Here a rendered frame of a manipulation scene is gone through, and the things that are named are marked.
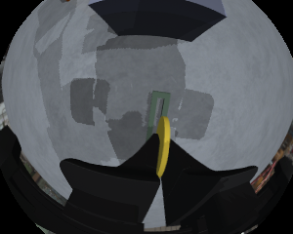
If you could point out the gold coin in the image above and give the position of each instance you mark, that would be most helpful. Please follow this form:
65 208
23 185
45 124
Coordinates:
163 131

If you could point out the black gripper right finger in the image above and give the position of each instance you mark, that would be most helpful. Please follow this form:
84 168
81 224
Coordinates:
187 183

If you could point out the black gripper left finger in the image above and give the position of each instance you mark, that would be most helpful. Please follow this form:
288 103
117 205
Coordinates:
133 182

